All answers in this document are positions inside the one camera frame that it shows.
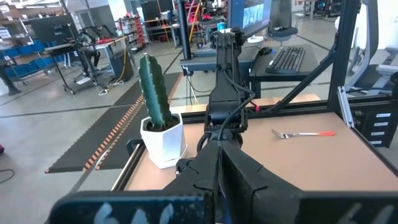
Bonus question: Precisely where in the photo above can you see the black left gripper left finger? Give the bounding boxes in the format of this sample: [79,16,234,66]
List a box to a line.
[49,141,221,224]

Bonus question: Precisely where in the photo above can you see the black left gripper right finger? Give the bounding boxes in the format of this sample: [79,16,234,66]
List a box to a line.
[219,141,398,224]

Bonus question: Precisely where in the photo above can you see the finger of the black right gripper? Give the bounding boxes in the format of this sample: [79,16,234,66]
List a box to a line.
[175,157,200,177]

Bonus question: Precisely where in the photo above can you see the metal fork red handle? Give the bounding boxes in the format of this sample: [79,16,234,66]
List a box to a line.
[271,129,336,139]

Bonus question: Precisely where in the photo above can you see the white angular plant pot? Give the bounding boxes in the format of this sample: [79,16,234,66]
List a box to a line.
[139,112,188,170]

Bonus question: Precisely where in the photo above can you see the green cactus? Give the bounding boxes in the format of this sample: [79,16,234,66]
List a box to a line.
[138,53,177,131]

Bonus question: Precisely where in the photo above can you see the grey desk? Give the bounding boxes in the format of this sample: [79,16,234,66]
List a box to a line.
[179,46,261,74]

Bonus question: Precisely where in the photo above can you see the black keyboard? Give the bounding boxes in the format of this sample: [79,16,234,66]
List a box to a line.
[266,46,306,75]

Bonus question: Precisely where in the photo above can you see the black monitor pole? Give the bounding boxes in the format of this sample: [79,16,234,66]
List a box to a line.
[176,0,200,62]

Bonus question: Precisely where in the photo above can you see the black computer case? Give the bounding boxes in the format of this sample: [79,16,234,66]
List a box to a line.
[110,51,135,82]

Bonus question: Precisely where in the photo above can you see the black box white labels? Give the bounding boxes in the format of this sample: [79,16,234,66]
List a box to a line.
[354,102,398,149]

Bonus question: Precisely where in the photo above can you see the black desk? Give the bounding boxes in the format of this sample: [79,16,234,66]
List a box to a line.
[248,43,321,99]

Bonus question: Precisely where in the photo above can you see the computer monitor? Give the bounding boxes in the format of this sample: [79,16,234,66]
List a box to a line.
[226,0,273,38]

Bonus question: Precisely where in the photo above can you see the black office chair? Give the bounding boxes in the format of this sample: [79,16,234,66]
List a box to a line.
[267,0,299,43]

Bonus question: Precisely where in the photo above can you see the red parts rack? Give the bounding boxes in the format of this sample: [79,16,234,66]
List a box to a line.
[119,12,147,51]

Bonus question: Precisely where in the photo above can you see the wooden top workbench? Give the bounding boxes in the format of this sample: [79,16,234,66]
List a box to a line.
[45,34,131,78]

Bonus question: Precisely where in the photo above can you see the black wheeled stand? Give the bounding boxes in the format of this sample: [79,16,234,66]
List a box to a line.
[48,24,105,95]

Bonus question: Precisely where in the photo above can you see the blue storage bin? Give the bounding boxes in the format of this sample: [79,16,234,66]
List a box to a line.
[30,42,47,54]
[17,45,35,57]
[33,57,57,70]
[4,64,28,78]

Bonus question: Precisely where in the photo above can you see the white grey office chair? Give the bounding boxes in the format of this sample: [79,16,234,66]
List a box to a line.
[334,0,398,96]

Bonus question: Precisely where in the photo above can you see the black right arm cable loop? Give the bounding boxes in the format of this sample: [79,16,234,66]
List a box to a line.
[216,70,256,141]

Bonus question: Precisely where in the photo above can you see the white floor cable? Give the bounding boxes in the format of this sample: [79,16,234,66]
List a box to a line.
[98,78,125,96]

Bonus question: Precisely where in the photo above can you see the black floor cable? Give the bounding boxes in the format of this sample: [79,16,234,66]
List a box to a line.
[0,169,16,184]

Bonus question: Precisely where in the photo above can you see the black aluminium table frame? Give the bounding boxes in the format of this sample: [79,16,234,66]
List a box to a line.
[110,0,398,192]

